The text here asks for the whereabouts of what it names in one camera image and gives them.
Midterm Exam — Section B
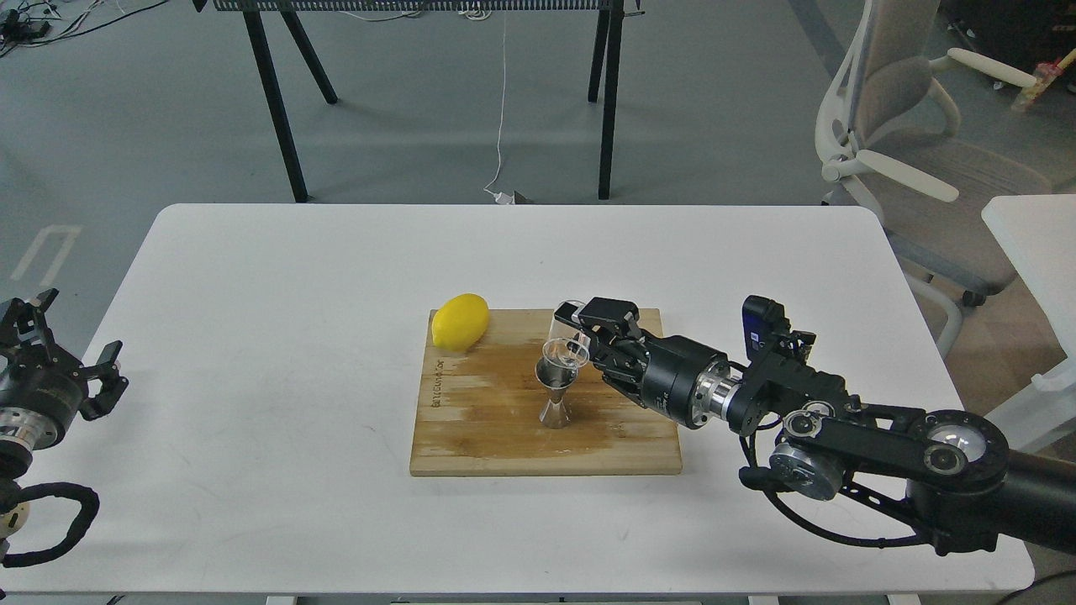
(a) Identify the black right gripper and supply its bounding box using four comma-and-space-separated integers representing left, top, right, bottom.
554, 297, 741, 430

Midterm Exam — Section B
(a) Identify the small clear glass cup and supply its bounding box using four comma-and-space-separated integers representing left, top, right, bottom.
543, 300, 591, 369

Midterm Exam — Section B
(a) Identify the yellow red object on floor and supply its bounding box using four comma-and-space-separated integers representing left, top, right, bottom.
1010, 48, 1075, 113

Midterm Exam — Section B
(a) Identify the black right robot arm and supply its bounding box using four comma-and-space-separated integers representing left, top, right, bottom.
554, 296, 1075, 555

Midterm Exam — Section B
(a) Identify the white hanging cable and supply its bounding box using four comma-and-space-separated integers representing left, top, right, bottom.
483, 10, 516, 206

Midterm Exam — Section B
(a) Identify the metal board handle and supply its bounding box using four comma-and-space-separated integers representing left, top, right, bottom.
661, 348, 689, 424

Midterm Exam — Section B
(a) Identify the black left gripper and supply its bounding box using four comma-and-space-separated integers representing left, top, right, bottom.
1, 289, 129, 459

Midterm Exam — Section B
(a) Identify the floor cable bundle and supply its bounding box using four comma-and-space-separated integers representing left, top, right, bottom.
0, 0, 173, 60

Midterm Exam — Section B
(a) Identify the wooden cutting board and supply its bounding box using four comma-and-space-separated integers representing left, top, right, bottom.
410, 308, 683, 477

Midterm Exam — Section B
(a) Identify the yellow lemon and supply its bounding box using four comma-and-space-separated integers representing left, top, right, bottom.
430, 292, 489, 353

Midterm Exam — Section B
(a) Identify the steel double jigger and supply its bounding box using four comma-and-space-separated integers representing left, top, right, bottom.
535, 358, 579, 430

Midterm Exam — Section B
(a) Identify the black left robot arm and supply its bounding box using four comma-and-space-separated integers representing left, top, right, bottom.
1, 289, 129, 568

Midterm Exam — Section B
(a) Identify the white side table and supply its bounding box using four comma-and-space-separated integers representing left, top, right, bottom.
981, 194, 1075, 455

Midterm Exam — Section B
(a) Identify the grey white office chair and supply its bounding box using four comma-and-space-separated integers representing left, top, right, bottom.
815, 1, 1053, 355

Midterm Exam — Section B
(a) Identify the black metal frame table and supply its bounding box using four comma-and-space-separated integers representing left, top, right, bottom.
193, 1, 645, 203

